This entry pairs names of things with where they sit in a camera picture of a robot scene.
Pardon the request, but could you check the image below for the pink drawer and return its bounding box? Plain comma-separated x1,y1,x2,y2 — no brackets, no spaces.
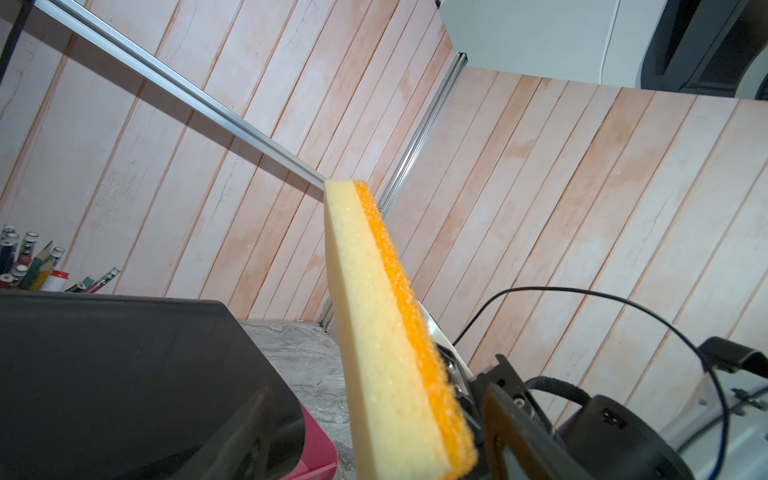
283,405,339,480

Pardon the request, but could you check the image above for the orange and yellow sponge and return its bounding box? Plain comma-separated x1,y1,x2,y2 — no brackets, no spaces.
324,180,478,479

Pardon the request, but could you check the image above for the black drawer cabinet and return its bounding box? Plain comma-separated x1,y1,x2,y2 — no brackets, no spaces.
1,290,305,479

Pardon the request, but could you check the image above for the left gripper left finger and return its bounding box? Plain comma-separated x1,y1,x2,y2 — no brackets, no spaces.
185,387,275,479

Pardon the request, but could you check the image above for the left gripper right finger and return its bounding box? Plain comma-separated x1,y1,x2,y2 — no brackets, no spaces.
482,386,590,479

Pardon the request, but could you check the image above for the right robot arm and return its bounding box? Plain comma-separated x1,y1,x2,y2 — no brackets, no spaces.
438,337,767,479

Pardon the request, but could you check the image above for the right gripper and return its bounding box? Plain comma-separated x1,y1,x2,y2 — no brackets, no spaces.
437,345,538,432

